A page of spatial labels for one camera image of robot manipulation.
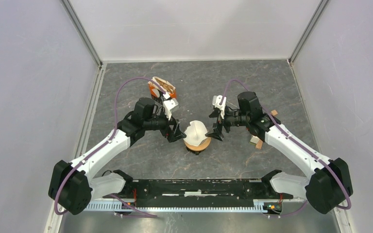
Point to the brown flat wooden block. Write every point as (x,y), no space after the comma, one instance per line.
(259,144)

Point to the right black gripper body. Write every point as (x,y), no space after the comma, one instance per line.
(229,121)

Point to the small wooden cube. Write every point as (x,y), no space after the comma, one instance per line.
(273,113)

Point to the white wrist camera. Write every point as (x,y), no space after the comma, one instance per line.
(170,105)
(219,102)

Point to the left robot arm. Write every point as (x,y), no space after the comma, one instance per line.
(74,184)

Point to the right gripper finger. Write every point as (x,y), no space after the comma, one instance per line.
(216,113)
(215,134)

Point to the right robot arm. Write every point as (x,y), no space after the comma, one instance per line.
(325,184)

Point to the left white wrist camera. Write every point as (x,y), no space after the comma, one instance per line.
(170,105)

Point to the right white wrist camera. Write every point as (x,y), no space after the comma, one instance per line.
(219,102)

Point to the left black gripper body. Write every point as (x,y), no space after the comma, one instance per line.
(164,124)

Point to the orange coffee filter box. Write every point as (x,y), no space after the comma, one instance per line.
(161,90)

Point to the dark glass carafe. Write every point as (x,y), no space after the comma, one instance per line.
(195,152)

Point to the white slotted cable duct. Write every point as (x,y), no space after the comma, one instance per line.
(117,206)

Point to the white paper coffee filter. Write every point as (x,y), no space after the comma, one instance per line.
(195,133)

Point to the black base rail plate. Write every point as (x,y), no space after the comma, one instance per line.
(198,192)

